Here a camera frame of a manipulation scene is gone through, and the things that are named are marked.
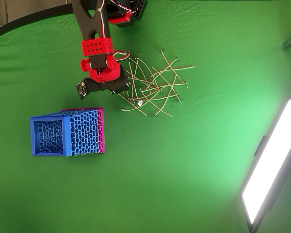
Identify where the bright LED light panel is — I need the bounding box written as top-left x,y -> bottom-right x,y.
239,95 -> 291,233

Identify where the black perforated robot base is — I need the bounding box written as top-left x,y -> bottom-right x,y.
129,0 -> 148,20

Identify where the red white black servo cable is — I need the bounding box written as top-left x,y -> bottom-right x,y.
112,50 -> 131,63

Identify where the white forearm cable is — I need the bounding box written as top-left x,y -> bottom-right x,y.
97,0 -> 107,39

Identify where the green cloth with black rim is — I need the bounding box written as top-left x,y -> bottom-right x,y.
0,0 -> 291,233

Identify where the blue and magenta lattice basket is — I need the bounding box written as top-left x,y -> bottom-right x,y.
30,107 -> 105,157

